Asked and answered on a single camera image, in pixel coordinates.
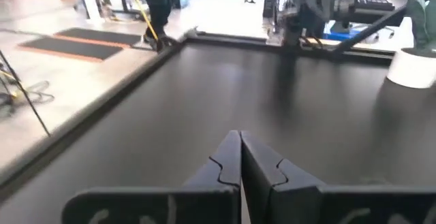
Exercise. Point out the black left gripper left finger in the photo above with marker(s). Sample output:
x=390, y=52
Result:
x=225, y=169

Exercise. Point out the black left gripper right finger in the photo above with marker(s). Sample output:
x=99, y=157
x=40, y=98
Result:
x=262, y=169

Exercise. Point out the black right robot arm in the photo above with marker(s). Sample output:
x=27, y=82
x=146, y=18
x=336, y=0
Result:
x=306, y=6

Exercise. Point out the light wooden side board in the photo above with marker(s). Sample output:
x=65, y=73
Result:
x=340, y=44

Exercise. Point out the blue flat box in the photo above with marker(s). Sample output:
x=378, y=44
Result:
x=340, y=33

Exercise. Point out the person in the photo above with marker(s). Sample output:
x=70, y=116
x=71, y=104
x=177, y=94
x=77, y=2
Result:
x=158, y=6

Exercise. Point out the black stand beam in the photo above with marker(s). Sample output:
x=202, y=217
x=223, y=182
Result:
x=371, y=30

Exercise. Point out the white round pot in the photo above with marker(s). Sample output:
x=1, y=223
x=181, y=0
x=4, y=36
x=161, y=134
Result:
x=412, y=69

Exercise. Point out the black hazard-striped floor mat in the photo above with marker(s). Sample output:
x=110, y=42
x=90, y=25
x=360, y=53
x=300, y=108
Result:
x=102, y=36
x=71, y=48

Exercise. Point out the thin black rod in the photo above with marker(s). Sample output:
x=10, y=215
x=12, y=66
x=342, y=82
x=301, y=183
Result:
x=25, y=94

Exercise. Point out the green cloth in white cup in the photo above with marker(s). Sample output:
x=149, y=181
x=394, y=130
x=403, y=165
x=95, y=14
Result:
x=422, y=13

